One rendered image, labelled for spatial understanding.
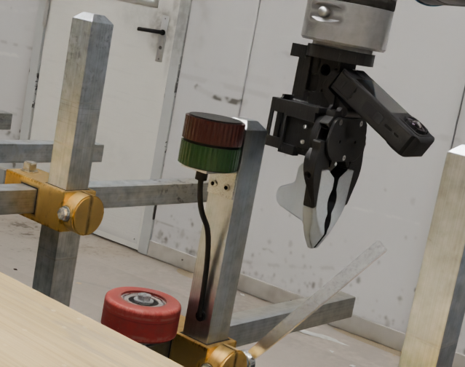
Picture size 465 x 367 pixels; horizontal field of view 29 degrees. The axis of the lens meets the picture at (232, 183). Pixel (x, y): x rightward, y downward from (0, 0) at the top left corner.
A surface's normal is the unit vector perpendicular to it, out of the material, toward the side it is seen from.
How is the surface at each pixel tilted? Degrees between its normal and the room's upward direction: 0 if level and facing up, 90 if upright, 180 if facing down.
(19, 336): 0
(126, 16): 90
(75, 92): 90
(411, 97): 90
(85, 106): 90
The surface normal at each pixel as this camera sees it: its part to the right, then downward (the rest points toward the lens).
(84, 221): 0.76, 0.26
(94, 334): 0.18, -0.97
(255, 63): -0.55, 0.05
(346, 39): -0.10, 0.17
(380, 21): 0.61, 0.25
